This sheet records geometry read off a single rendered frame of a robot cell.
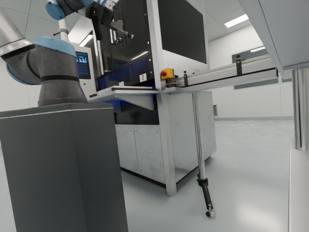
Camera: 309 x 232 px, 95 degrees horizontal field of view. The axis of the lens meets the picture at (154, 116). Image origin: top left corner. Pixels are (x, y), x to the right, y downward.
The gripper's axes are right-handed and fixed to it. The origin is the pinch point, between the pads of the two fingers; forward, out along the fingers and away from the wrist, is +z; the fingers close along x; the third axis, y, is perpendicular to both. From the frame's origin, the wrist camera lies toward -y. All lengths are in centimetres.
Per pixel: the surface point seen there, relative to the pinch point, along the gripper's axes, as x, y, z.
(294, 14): -74, 20, 26
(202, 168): -25, -57, 89
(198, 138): -12, -40, 77
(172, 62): 34, -7, 41
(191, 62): 58, -2, 64
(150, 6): 43.9, 20.5, 6.9
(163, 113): 2, -39, 46
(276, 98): 270, 4, 420
